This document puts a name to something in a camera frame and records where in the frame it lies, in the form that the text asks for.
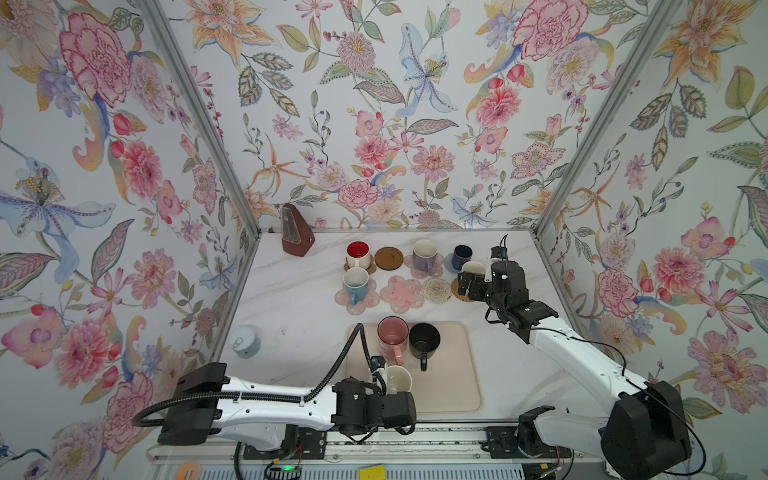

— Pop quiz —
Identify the black mug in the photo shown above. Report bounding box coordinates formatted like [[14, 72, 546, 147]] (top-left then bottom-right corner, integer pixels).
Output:
[[409, 323, 441, 372]]

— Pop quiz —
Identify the white mug blue handle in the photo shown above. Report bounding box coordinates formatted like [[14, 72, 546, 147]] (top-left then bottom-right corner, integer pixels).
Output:
[[343, 267, 370, 306]]

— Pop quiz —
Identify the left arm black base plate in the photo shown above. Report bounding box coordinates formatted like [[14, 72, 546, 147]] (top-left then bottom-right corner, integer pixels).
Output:
[[242, 425, 327, 460]]

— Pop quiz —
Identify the pink flower coaster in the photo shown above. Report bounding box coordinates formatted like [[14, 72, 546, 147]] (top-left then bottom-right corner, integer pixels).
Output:
[[379, 275, 426, 314], [404, 253, 445, 280], [334, 280, 381, 316]]

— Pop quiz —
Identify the beige serving tray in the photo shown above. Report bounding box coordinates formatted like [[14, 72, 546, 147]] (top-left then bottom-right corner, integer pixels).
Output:
[[343, 321, 483, 416]]

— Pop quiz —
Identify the woven rattan round coaster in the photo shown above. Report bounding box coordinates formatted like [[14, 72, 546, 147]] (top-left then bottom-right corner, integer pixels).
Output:
[[451, 278, 472, 303]]

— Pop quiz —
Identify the orange tape roll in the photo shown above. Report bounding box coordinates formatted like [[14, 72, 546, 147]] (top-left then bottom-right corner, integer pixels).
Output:
[[174, 462, 202, 480]]

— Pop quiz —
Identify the brown paw shaped coaster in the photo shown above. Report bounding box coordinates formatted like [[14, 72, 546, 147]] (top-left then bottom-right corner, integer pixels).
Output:
[[344, 262, 377, 275]]

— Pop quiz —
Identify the red interior white mug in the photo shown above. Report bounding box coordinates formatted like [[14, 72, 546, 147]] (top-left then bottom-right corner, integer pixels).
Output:
[[345, 241, 372, 270]]

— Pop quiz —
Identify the grey blue round coaster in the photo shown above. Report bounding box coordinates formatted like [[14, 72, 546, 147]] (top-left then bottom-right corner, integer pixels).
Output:
[[443, 253, 457, 275]]

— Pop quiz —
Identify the brown round wooden coaster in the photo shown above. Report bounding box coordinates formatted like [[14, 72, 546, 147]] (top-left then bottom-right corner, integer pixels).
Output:
[[374, 246, 404, 271]]

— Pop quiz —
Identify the yellow sticky note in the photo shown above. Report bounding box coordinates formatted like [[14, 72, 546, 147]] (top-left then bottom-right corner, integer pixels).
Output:
[[358, 464, 387, 480]]

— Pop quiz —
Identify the cream mug green handle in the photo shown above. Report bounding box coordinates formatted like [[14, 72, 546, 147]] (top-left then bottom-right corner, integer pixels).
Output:
[[378, 365, 413, 395]]

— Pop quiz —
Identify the cream mug pink handle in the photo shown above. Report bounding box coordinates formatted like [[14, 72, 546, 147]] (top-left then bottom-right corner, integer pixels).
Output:
[[460, 261, 487, 277]]

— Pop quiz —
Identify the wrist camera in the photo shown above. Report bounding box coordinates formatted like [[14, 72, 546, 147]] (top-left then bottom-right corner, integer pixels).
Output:
[[369, 355, 387, 373], [489, 245, 508, 261]]

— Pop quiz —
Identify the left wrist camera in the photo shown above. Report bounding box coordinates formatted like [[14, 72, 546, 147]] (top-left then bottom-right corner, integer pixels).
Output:
[[369, 355, 387, 373]]

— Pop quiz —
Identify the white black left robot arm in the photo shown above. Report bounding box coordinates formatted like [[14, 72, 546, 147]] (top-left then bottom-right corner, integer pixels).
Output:
[[132, 362, 417, 452]]

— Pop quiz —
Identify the small dark navy mug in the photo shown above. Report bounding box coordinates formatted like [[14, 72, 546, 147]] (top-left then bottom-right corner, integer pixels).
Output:
[[450, 244, 473, 272]]

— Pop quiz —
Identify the white mug purple handle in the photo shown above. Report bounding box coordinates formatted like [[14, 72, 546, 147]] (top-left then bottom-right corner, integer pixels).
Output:
[[412, 239, 438, 272]]

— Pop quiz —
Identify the white round table sticker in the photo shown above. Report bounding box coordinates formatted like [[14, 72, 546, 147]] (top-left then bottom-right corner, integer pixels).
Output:
[[228, 325, 262, 359]]

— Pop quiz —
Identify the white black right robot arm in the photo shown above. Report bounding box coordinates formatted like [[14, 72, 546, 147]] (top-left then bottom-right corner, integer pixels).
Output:
[[457, 260, 697, 479]]

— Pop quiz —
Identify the aluminium front rail frame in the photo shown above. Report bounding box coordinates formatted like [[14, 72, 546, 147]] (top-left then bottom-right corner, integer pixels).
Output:
[[146, 421, 617, 479]]

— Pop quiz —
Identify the brown wooden metronome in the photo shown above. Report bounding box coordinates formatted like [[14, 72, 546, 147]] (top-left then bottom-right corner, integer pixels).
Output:
[[281, 203, 315, 257]]

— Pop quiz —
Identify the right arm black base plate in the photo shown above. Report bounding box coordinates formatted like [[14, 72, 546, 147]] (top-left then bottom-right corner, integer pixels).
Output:
[[481, 425, 573, 460]]

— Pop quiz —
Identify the white embroidered round coaster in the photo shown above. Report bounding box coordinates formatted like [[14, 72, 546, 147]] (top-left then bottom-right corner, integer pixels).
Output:
[[422, 278, 452, 305]]

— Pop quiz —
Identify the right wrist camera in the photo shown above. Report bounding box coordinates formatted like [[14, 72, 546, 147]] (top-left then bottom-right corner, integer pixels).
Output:
[[489, 245, 508, 261]]

